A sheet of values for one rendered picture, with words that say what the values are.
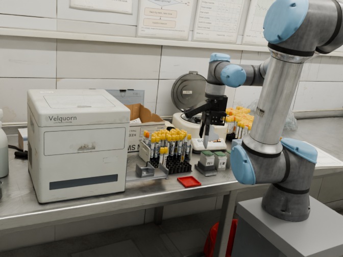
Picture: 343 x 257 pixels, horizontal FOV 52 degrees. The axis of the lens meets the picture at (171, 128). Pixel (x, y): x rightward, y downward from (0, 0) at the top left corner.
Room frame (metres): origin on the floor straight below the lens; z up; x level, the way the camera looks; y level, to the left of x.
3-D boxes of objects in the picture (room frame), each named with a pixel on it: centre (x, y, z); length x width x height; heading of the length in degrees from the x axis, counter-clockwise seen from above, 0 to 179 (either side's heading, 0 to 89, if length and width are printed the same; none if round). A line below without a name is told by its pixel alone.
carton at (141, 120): (1.54, 0.20, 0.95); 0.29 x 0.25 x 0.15; 30
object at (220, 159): (1.38, -0.22, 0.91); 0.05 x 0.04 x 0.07; 30
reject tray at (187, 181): (1.21, -0.09, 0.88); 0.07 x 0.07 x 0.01; 30
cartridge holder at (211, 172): (1.33, -0.16, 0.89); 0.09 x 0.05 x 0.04; 29
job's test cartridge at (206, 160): (1.33, -0.16, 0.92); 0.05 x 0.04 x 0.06; 29
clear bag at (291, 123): (2.14, -0.68, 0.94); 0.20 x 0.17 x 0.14; 92
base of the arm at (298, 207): (1.03, -0.40, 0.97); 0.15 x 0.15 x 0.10
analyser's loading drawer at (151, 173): (1.15, 0.10, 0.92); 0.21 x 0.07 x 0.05; 120
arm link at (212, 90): (1.34, -0.15, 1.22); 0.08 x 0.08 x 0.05
